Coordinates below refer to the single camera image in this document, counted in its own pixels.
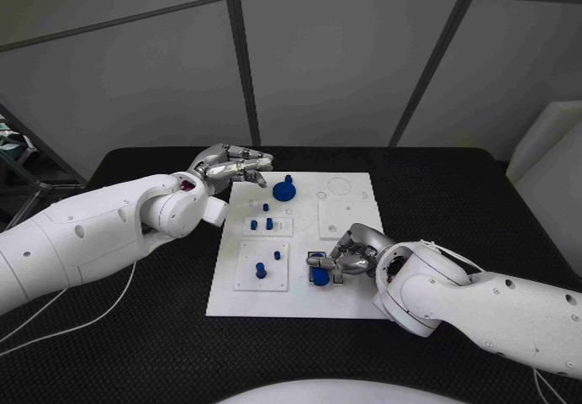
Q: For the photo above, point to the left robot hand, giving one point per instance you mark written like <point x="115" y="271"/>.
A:
<point x="222" y="169"/>

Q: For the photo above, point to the blue cylinder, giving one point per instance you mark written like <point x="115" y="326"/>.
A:
<point x="320" y="277"/>

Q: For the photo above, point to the large blue peg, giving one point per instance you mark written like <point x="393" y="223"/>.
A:
<point x="259" y="270"/>

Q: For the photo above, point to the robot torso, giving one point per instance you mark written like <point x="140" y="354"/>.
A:
<point x="336" y="393"/>

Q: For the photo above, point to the blue block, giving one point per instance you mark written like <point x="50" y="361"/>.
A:
<point x="317" y="254"/>

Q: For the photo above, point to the blue gear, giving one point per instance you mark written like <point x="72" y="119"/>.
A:
<point x="284" y="191"/>

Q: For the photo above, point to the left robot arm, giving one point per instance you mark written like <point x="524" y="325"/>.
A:
<point x="91" y="227"/>

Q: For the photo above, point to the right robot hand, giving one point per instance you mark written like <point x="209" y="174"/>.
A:
<point x="363" y="240"/>

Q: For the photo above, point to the dark metal tripod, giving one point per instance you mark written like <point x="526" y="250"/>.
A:
<point x="40" y="187"/>

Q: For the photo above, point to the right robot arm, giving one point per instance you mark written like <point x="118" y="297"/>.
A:
<point x="500" y="309"/>

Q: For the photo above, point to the white task board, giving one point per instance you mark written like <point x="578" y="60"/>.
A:
<point x="300" y="299"/>

